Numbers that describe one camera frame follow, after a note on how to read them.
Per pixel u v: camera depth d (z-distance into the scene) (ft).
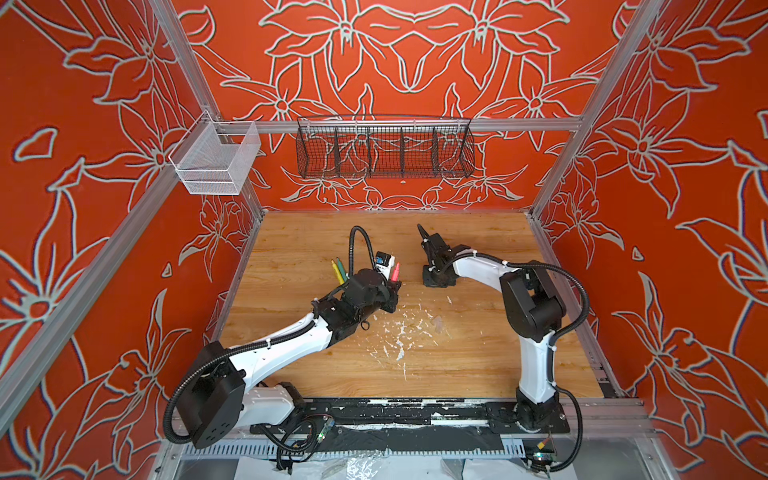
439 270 2.43
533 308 1.73
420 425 2.39
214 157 3.05
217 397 1.33
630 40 2.44
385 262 2.24
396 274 2.49
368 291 1.96
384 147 3.20
